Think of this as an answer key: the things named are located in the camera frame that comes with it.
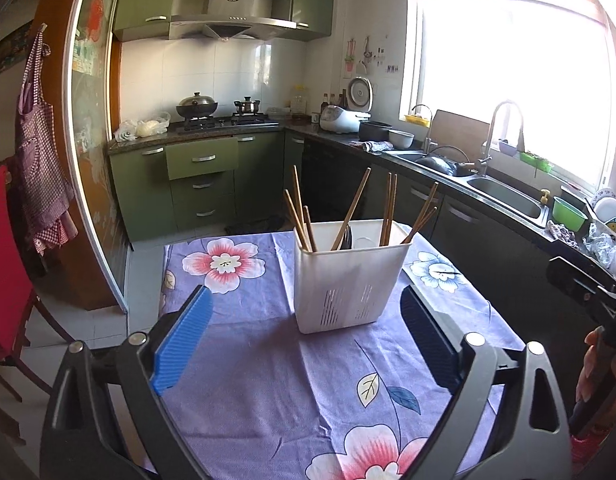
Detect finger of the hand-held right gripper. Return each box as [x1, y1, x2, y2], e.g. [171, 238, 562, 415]
[546, 256, 616, 317]

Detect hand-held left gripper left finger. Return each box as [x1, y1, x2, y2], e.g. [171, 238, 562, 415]
[40, 284, 215, 480]

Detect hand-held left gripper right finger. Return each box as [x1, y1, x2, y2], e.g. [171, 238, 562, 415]
[399, 282, 574, 480]

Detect white plastic utensil holder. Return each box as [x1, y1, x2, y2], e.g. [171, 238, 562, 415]
[293, 220, 414, 335]

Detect pile of wooden chopsticks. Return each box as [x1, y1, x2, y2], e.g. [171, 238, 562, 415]
[283, 164, 440, 254]

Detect person's right hand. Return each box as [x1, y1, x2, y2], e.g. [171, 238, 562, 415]
[575, 326, 610, 402]

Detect crumpled clear plastic wrap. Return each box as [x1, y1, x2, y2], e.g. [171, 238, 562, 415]
[582, 222, 616, 267]

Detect patterned dish rag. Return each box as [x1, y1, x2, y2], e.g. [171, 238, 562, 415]
[546, 219, 582, 246]

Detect green plastic basin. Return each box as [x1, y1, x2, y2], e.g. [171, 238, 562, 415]
[551, 196, 588, 234]

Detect white plate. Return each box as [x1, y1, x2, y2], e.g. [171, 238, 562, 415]
[592, 188, 616, 227]

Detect purple floral tablecloth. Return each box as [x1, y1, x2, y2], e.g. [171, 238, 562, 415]
[158, 230, 526, 480]

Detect dark kitchen base cabinets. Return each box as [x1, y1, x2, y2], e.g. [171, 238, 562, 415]
[283, 132, 616, 356]

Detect steel kitchen sink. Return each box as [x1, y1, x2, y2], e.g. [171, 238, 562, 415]
[393, 150, 552, 227]

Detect green soap tray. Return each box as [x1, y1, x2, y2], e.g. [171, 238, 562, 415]
[518, 150, 555, 174]

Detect green kitchen base cabinets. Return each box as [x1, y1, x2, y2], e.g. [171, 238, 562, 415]
[109, 131, 309, 244]

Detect steel kitchen faucet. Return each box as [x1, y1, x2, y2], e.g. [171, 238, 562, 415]
[467, 100, 527, 176]

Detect brown cutting board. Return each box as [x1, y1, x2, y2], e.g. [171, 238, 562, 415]
[430, 109, 492, 154]

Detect green cabinet drawer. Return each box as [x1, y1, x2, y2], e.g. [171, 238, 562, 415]
[164, 136, 240, 181]

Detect red wooden chair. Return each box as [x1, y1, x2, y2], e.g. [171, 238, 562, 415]
[0, 165, 77, 441]

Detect frosted glass sliding door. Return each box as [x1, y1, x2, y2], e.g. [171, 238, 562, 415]
[67, 0, 133, 312]

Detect crumpled dish cloth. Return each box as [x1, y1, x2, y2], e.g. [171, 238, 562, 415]
[350, 140, 394, 154]

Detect black cooking pot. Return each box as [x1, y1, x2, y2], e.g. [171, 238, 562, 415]
[357, 121, 394, 143]

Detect clear plastic bag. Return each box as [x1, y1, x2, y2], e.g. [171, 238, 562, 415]
[137, 111, 172, 137]

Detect yellow basket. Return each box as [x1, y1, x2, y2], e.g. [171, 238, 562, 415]
[404, 104, 434, 128]

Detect black gas stove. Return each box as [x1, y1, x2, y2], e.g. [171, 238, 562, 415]
[175, 114, 280, 134]

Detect kitchen window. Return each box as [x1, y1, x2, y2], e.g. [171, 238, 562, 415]
[399, 0, 616, 192]

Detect dark stone countertop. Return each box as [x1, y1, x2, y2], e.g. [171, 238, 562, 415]
[107, 117, 616, 281]

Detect red checked apron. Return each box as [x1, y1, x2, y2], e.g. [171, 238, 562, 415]
[13, 30, 80, 257]

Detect black wok with lid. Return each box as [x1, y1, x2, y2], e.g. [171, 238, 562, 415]
[175, 91, 220, 120]

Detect white rice cooker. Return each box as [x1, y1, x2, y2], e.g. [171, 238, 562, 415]
[320, 105, 362, 135]

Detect small steel pot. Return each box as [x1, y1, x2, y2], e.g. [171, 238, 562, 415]
[232, 96, 262, 116]

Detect round white appliance lid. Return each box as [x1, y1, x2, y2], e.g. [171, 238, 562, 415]
[348, 76, 373, 111]

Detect dark sauce bottles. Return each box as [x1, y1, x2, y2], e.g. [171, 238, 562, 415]
[320, 89, 349, 111]

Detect steel range hood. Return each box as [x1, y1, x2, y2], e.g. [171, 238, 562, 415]
[168, 0, 297, 42]

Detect black pan with handle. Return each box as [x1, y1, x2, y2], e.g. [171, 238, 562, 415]
[415, 146, 479, 177]

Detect wall decoration sticker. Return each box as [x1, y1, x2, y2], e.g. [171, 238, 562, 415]
[343, 37, 359, 79]

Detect dark wall picture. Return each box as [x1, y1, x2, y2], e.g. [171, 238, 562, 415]
[0, 25, 34, 79]

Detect green wall cabinets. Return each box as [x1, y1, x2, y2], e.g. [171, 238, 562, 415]
[112, 0, 337, 44]

